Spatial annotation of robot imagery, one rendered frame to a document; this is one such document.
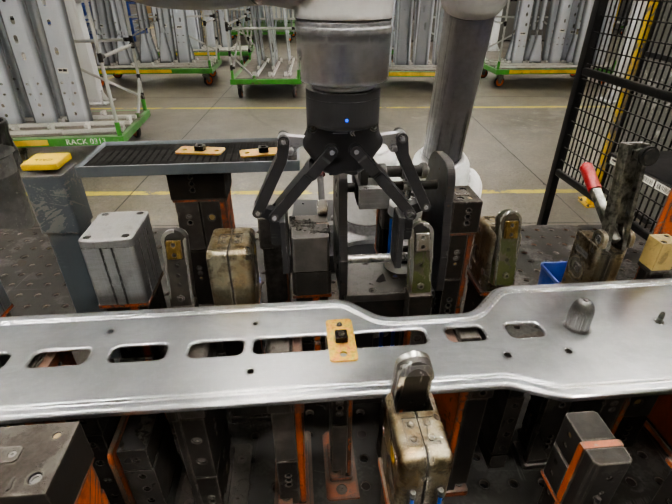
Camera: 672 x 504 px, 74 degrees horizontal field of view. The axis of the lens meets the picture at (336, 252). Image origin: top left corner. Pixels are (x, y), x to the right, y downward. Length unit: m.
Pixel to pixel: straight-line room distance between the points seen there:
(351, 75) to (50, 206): 0.66
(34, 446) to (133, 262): 0.28
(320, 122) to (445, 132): 0.72
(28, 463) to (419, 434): 0.38
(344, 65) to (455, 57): 0.64
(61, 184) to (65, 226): 0.08
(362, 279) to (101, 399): 0.45
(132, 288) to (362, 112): 0.46
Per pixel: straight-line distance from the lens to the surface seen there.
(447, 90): 1.09
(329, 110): 0.45
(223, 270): 0.70
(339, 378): 0.58
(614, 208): 0.84
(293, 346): 0.65
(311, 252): 0.73
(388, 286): 0.80
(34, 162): 0.94
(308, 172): 0.48
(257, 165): 0.78
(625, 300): 0.84
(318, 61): 0.44
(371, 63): 0.44
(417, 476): 0.48
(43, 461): 0.56
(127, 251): 0.72
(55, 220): 0.96
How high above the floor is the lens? 1.42
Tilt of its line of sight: 31 degrees down
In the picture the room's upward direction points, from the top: straight up
